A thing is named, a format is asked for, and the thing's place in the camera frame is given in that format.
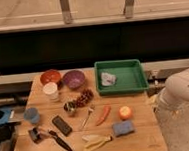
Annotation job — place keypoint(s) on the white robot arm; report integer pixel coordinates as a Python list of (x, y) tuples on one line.
[(176, 90)]

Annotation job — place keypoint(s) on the bunch of red grapes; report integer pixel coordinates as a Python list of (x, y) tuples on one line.
[(85, 97)]

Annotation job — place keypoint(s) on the purple bowl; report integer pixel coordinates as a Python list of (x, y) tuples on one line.
[(73, 79)]

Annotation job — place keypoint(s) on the orange carrot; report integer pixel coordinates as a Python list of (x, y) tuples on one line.
[(104, 115)]

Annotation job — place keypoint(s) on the green plastic tray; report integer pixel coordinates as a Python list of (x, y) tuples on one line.
[(129, 75)]

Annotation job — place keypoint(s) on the small metal cup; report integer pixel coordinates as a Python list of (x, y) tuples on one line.
[(70, 108)]

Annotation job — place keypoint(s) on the orange bowl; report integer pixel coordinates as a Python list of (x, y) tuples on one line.
[(50, 75)]

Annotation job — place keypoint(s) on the white plastic jar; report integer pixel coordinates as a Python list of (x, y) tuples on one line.
[(51, 91)]

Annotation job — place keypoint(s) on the red yellow apple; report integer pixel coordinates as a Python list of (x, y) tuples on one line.
[(125, 112)]

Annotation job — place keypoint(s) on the black remote control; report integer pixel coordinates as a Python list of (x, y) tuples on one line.
[(62, 125)]

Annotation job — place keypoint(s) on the blue sponge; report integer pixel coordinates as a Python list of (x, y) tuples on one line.
[(122, 128)]

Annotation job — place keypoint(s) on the yellow tongs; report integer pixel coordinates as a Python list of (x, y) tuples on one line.
[(95, 141)]

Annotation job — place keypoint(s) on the blue plastic cup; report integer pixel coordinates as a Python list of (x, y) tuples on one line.
[(32, 115)]

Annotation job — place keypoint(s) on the black binder clip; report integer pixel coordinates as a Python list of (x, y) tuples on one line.
[(36, 135)]

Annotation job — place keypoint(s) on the black handled knife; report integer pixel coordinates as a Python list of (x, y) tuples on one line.
[(60, 141)]

